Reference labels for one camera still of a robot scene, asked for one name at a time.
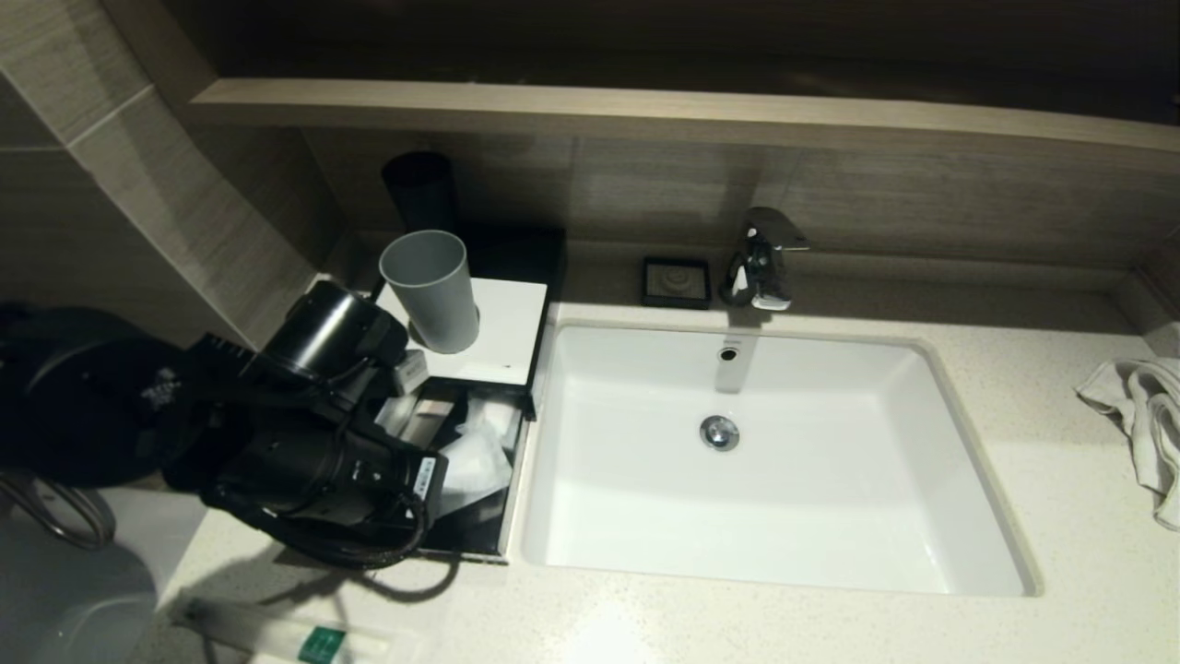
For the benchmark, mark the black sliding drawer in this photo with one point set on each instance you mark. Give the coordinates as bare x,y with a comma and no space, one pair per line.
484,535

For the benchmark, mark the long packet with green label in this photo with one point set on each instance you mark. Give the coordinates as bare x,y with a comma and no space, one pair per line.
277,636

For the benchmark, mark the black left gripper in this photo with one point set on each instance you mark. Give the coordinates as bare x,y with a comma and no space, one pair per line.
387,480

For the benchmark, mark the grey plastic cup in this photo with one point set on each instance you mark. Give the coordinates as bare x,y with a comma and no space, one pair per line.
431,286

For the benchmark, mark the light wooden wall shelf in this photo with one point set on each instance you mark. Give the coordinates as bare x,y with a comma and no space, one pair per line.
645,115

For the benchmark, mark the black square soap dish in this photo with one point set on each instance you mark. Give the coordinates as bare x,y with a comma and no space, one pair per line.
677,282

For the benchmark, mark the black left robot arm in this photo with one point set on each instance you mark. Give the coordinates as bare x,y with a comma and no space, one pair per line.
138,415

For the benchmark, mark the white rectangular mat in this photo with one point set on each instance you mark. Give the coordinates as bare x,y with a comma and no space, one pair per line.
507,332

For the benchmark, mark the grey toilet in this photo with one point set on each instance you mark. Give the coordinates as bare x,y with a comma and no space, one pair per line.
64,609

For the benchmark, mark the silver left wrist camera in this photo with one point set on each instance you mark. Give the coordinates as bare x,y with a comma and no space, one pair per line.
410,371

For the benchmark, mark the chrome faucet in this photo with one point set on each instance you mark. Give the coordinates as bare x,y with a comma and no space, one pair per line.
763,267

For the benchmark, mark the chrome sink drain stopper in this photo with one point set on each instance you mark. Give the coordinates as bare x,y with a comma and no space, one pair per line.
718,432

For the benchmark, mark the small white pouch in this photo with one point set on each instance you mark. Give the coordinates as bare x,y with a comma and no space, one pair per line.
500,410

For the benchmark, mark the black plastic cup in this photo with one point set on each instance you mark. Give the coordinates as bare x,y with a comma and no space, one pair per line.
420,192

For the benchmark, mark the white crumpled towel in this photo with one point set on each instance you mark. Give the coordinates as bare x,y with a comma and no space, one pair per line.
1148,415

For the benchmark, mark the white rectangular sink basin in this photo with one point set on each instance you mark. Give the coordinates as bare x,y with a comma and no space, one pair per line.
784,516

